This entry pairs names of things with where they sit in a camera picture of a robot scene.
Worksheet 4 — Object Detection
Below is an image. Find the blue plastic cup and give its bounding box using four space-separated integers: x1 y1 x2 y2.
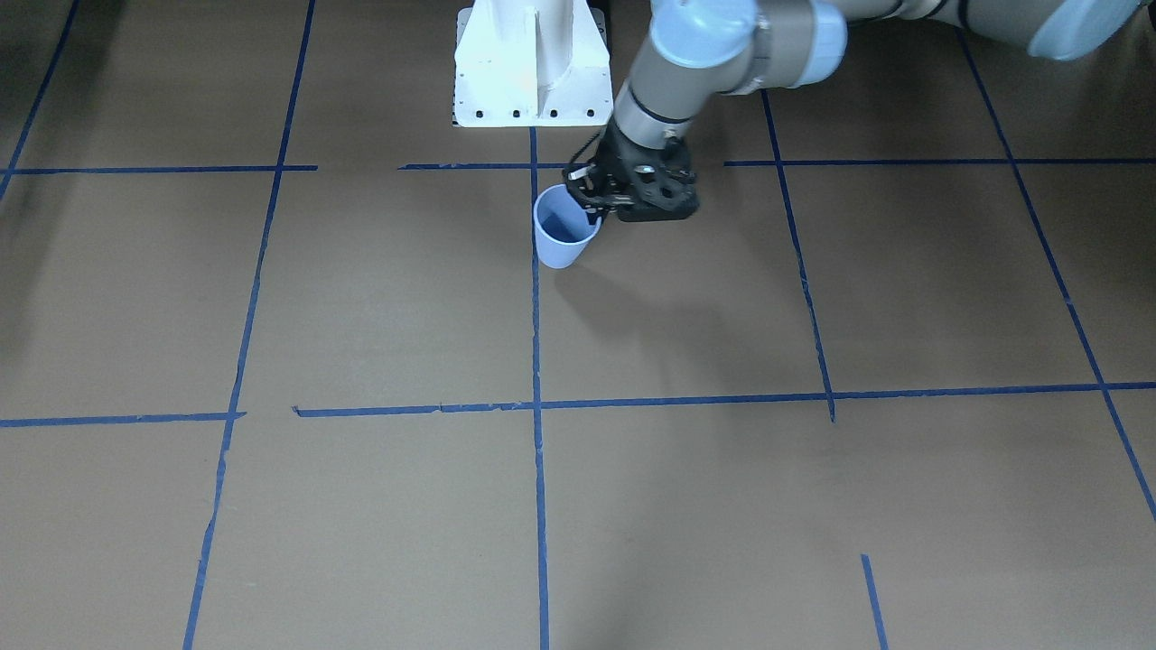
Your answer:
532 184 602 269

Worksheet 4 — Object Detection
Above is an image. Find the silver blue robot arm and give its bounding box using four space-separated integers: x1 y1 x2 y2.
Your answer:
562 1 1141 226

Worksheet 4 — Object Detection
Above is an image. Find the white pedestal column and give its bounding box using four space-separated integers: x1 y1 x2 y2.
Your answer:
452 1 612 128

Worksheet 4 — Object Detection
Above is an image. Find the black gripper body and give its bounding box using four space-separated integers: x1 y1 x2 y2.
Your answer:
592 126 699 222

